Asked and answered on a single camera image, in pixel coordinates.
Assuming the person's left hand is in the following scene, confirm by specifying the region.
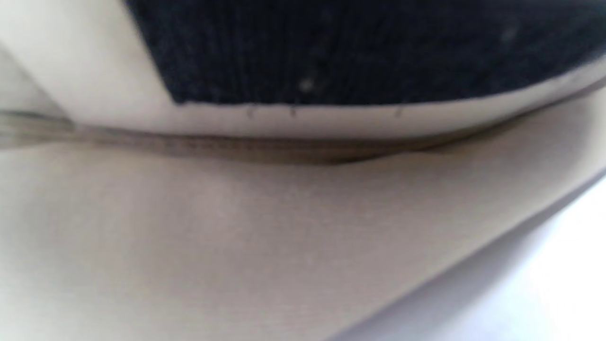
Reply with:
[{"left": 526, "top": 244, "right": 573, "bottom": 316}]
[{"left": 123, "top": 0, "right": 606, "bottom": 106}]

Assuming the beige fabric pencil pouch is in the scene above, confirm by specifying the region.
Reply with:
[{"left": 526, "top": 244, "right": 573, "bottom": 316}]
[{"left": 0, "top": 0, "right": 606, "bottom": 341}]

